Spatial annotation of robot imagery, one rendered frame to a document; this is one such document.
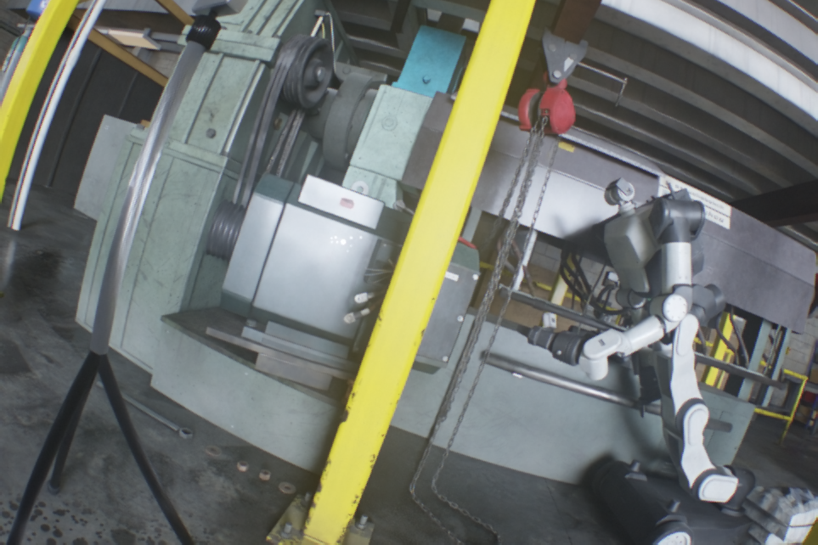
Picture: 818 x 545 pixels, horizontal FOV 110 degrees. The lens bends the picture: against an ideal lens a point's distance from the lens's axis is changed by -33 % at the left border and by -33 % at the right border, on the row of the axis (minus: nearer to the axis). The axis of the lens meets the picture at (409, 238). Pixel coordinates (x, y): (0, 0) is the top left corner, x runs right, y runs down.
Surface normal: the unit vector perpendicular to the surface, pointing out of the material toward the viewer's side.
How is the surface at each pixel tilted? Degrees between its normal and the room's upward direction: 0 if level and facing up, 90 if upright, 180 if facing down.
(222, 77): 90
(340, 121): 107
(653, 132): 90
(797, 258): 78
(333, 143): 133
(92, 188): 89
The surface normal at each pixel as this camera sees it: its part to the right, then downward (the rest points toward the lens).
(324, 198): 0.22, 0.04
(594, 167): -0.03, -0.26
